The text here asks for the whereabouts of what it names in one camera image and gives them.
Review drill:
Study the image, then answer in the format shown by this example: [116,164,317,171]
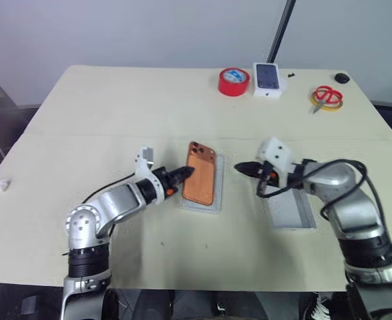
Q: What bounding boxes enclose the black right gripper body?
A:
[256,161,280,187]

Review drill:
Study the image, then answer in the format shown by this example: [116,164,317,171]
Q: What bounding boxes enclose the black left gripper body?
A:
[153,166,179,198]

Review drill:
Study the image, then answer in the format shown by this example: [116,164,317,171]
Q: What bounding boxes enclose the orange smartphone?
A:
[181,141,218,208]

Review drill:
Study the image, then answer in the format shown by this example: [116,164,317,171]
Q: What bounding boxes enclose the clear tray under phone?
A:
[178,146,227,215]

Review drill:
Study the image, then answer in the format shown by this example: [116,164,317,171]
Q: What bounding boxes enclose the white phone box lid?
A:
[263,184,318,231]

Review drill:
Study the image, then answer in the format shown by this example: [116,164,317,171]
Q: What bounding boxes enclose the white box with phone print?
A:
[252,61,289,100]

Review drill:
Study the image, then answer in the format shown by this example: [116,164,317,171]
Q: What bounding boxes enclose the red tape roll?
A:
[218,67,251,98]

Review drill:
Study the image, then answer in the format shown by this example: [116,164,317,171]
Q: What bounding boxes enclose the black metal pole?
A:
[267,0,297,65]

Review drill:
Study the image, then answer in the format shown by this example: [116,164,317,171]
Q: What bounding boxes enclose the white ribbed object under table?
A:
[303,292,334,320]

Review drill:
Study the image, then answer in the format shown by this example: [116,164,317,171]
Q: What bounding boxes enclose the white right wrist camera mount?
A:
[255,136,296,186]

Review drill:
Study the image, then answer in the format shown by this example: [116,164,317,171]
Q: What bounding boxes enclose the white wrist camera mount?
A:
[255,136,296,186]
[134,145,167,203]

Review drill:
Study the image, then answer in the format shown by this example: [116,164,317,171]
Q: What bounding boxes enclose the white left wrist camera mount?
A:
[134,145,167,203]

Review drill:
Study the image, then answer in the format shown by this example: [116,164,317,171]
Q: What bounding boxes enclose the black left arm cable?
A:
[81,173,139,204]

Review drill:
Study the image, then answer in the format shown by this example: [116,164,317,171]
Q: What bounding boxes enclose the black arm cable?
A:
[255,159,392,251]
[81,173,139,204]

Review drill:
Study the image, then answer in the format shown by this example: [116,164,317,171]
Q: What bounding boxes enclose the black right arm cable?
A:
[255,159,392,251]

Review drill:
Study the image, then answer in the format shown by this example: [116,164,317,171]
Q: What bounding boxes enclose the yellow tape ring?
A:
[309,90,345,111]

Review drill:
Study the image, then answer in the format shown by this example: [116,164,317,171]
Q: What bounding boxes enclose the red handled scissors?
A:
[312,85,345,115]

